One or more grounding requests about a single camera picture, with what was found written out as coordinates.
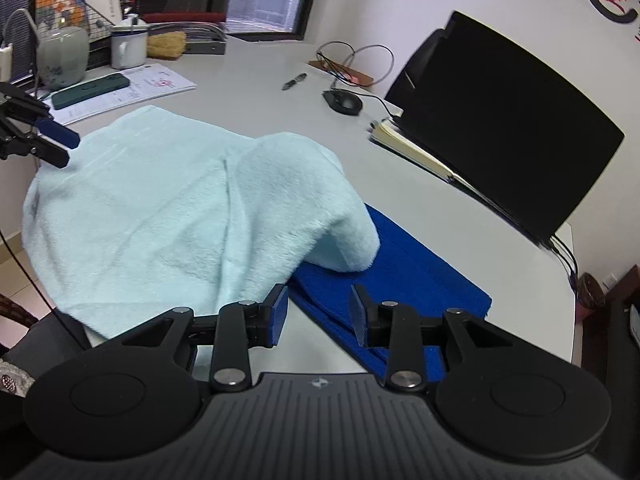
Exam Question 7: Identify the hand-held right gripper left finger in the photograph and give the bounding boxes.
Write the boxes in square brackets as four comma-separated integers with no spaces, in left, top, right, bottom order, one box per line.
[107,284,290,394]

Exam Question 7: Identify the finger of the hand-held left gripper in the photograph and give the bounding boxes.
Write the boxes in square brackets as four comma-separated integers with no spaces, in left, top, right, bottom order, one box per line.
[0,81,81,150]
[0,119,71,169]

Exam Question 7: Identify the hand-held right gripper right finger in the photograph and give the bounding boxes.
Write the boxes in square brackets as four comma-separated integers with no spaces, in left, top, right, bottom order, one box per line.
[349,284,526,394]

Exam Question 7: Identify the light blue towel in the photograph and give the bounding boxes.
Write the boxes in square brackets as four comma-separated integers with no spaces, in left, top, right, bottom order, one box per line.
[22,105,381,368]

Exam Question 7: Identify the dark green phone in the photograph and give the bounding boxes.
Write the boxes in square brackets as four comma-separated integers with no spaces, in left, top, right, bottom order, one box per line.
[51,72,131,111]

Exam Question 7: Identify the folded blue cloth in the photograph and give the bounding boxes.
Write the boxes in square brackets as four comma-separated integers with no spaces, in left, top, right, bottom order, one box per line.
[289,202,493,386]

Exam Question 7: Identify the celadon ceramic jar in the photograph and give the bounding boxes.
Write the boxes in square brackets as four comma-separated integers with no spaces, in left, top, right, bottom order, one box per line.
[37,25,91,92]

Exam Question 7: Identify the white enamel mug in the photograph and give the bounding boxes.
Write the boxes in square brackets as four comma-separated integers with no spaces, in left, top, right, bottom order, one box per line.
[110,14,150,70]

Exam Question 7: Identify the printed paper documents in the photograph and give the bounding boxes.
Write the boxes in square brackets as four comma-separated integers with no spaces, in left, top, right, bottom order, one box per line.
[42,64,197,126]

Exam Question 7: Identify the colourful printed card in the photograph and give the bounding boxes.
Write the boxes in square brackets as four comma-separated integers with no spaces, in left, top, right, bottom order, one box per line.
[34,0,85,30]

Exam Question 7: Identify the yellow loofah sponge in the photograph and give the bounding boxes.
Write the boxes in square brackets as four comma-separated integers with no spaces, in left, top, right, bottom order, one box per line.
[147,31,187,61]

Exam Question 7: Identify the open notebook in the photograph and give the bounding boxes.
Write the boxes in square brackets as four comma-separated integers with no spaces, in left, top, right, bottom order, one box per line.
[369,117,458,184]

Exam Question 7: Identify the black computer mouse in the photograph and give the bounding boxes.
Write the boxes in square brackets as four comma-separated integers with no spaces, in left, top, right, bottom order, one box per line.
[322,88,363,117]

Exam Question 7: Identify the red trash bin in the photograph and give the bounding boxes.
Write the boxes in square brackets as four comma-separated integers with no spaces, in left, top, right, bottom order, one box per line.
[575,272,607,323]

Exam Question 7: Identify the brown leather pad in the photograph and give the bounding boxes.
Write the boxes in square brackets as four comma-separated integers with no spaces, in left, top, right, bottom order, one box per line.
[307,59,375,87]

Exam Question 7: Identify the black computer monitor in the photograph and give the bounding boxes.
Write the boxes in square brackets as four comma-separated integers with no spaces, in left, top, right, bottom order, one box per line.
[397,10,626,248]

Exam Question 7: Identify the black leather sofa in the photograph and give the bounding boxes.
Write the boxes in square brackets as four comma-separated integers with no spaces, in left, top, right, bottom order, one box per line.
[580,270,640,480]

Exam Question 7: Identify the black wire mesh basket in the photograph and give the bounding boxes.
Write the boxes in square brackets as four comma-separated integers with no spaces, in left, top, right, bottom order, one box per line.
[30,0,115,68]

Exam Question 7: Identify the black looped cable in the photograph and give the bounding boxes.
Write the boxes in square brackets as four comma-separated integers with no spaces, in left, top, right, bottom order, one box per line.
[316,41,362,86]

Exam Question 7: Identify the grey cable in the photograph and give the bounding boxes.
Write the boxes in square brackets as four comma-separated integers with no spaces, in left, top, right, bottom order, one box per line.
[350,44,396,84]

